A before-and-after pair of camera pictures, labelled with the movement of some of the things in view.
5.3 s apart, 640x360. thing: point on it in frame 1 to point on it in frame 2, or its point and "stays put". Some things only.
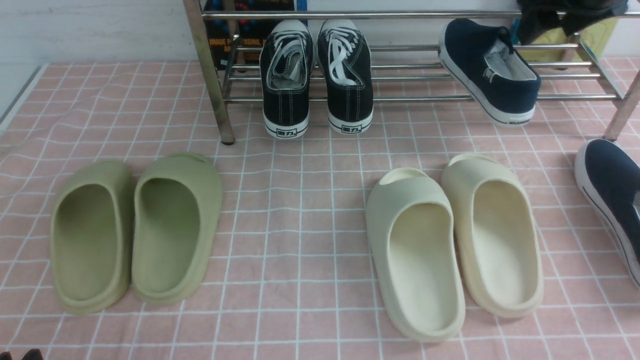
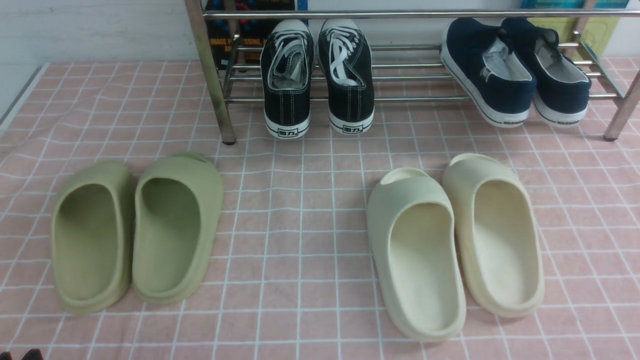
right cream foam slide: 493,223 stays put
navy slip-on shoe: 608,177 to 562,86
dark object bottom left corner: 33,354 stays put
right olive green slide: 176,203 stays put
